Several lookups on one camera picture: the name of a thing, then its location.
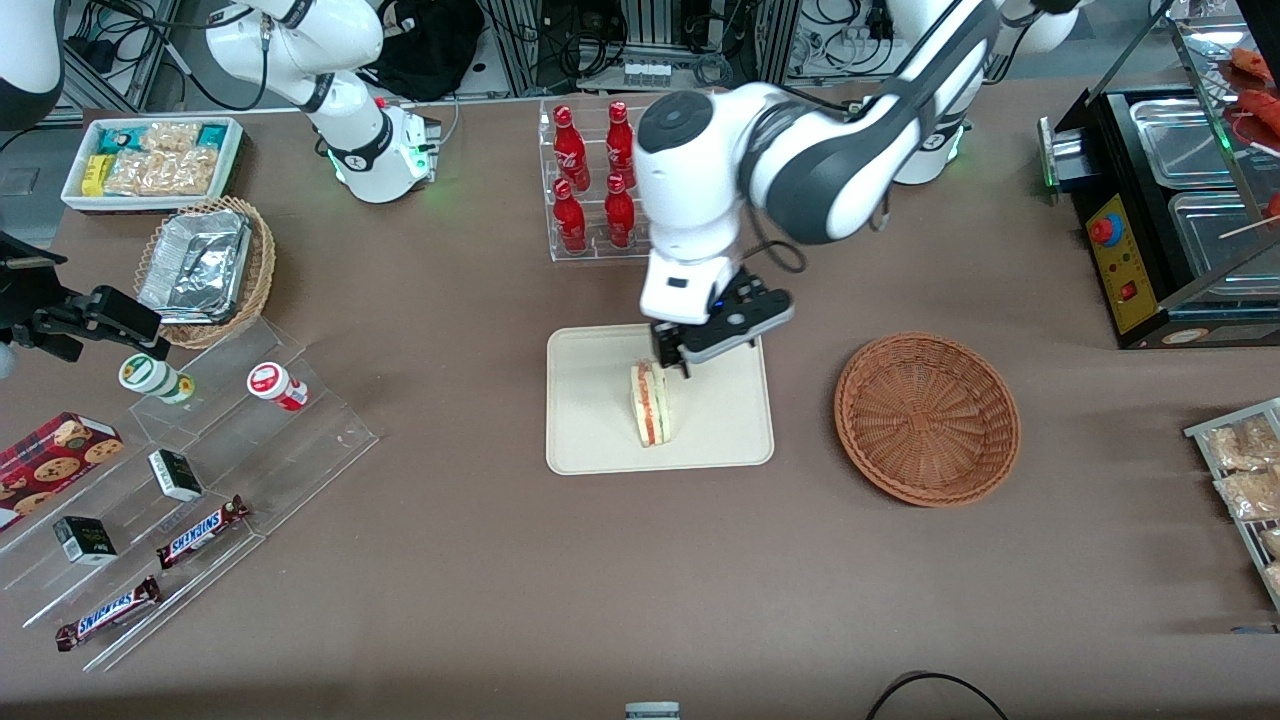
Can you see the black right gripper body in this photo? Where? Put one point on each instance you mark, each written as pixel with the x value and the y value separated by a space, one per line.
pixel 22 297

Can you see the triangular sandwich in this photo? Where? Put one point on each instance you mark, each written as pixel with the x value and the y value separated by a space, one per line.
pixel 650 410

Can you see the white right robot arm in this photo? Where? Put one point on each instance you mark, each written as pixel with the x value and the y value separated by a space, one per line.
pixel 300 50

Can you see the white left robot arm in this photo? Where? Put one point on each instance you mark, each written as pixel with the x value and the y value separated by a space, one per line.
pixel 830 170

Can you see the aluminium foil tray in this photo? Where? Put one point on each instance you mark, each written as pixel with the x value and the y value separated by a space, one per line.
pixel 195 265

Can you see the cream plastic tray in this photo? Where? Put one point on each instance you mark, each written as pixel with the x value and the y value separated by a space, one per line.
pixel 590 400

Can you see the light wicker basket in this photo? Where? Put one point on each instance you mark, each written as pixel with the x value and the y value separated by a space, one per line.
pixel 258 270

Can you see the brown wicker basket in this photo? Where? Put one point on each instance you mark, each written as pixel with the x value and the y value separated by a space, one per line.
pixel 925 420

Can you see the green lid cup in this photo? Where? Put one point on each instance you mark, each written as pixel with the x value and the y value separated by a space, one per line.
pixel 150 375

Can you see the red cola bottle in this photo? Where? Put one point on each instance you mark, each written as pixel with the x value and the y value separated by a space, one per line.
pixel 570 150
pixel 619 220
pixel 570 225
pixel 620 140

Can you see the clear acrylic bottle rack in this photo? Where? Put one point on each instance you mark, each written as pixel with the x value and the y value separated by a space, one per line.
pixel 595 255

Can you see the red cookie box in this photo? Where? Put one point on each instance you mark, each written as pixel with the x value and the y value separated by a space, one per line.
pixel 50 465

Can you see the yellow snack packet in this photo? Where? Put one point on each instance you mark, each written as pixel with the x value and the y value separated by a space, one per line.
pixel 95 175

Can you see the clear bag of crackers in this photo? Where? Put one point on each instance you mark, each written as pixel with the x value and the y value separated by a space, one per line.
pixel 170 136
pixel 160 172

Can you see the red lid cup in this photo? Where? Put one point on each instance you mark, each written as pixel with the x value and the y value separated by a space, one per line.
pixel 275 385

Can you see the small black box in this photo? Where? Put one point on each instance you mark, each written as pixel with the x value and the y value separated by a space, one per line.
pixel 85 540
pixel 175 475

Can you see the teal snack packet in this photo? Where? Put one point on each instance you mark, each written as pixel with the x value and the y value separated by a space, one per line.
pixel 212 135
pixel 120 138

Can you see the white snack bin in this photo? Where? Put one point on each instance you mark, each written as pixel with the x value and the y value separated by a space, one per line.
pixel 230 170

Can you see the white power strip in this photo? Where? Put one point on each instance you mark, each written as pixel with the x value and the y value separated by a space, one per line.
pixel 646 73

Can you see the clear acrylic stepped shelf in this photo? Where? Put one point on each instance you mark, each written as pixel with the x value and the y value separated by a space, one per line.
pixel 300 450

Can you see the Snickers bar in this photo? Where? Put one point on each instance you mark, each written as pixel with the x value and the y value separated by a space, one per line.
pixel 108 613
pixel 200 532

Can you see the black bag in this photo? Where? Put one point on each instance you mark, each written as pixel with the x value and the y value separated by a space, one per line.
pixel 430 50

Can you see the small grey device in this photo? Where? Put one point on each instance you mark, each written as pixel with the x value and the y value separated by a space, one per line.
pixel 652 711

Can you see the black food warmer machine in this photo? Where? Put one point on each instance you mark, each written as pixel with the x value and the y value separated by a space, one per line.
pixel 1125 270

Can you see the steel food pan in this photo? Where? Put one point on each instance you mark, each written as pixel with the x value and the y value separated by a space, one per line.
pixel 1215 235
pixel 1180 140

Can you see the clear bag of snacks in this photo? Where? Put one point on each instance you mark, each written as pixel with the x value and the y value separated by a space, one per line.
pixel 1240 445
pixel 1250 495
pixel 1272 542

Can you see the wooden skewer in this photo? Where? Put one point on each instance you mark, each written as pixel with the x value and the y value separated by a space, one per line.
pixel 1250 226

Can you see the red sausage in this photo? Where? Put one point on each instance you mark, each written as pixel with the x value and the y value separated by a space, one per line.
pixel 1250 65
pixel 1260 105

